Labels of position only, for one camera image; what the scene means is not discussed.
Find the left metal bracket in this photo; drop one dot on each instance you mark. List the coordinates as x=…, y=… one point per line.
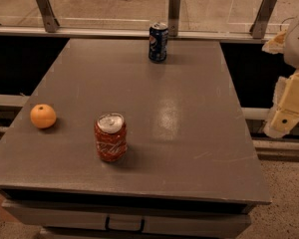
x=50, y=21

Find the grey cabinet drawer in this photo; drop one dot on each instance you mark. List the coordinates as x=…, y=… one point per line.
x=69, y=221

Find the black drawer handle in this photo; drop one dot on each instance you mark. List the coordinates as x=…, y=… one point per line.
x=124, y=223

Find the right metal bracket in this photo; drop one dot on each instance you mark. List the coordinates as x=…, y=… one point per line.
x=258, y=28

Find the red coke can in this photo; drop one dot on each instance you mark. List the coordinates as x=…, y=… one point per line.
x=111, y=137

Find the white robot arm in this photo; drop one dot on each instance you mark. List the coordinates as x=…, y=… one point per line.
x=291, y=49

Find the blue pepsi can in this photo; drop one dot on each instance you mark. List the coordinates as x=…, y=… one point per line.
x=158, y=35

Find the horizontal metal rail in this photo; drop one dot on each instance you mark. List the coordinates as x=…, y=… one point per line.
x=63, y=32

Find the middle metal bracket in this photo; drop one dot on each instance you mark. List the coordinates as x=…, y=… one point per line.
x=173, y=17

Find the metal bracket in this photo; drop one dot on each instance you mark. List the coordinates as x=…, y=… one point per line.
x=50, y=21
x=173, y=17
x=258, y=28

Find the orange fruit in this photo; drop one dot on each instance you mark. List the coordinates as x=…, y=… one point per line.
x=42, y=116

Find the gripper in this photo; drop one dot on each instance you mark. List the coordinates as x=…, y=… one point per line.
x=298, y=44

